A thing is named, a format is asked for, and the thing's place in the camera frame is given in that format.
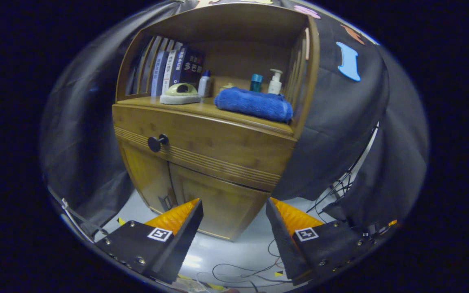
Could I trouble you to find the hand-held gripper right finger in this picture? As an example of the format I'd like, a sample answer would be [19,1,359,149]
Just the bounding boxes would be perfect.
[265,197,375,286]

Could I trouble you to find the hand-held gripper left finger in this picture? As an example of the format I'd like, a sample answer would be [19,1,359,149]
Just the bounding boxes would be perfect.
[95,198,204,284]

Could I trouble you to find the pale green handled sponge brush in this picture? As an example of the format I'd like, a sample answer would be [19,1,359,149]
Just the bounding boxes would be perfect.
[160,83,202,105]

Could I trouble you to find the wooden cabinet door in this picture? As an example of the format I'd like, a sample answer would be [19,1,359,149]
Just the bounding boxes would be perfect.
[118,140,174,214]
[169,162,274,241]

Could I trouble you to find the wooden countertop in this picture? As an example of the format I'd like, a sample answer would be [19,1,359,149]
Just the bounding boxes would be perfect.
[116,75,296,135]

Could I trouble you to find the wooden cabinet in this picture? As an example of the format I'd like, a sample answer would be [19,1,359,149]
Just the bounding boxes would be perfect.
[112,3,320,241]

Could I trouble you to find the black light stand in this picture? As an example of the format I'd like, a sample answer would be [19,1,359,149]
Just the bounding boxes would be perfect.
[306,122,381,214]

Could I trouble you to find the black orange device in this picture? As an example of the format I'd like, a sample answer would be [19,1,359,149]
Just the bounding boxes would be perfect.
[361,220,398,238]

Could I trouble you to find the black backdrop cloth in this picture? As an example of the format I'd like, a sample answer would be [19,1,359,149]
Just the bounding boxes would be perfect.
[41,0,430,241]

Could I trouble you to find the folded blue towel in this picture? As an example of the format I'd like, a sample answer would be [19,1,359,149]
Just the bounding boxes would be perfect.
[214,87,294,124]

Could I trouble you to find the white bottle with blue cap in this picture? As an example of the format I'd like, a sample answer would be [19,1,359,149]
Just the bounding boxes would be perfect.
[198,70,212,98]

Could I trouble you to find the white pump bottle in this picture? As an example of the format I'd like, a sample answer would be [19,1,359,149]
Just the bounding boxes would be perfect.
[267,69,283,95]

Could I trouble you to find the light blue book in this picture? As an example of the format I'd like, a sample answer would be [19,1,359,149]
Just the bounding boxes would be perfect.
[151,50,169,97]

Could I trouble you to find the white book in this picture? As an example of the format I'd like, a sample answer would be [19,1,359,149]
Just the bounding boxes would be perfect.
[162,49,178,95]

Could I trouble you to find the dark blue book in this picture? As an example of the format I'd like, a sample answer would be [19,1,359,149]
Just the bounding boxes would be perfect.
[170,46,206,88]

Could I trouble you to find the black floor cable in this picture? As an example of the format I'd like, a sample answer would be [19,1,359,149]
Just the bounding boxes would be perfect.
[212,238,296,291]

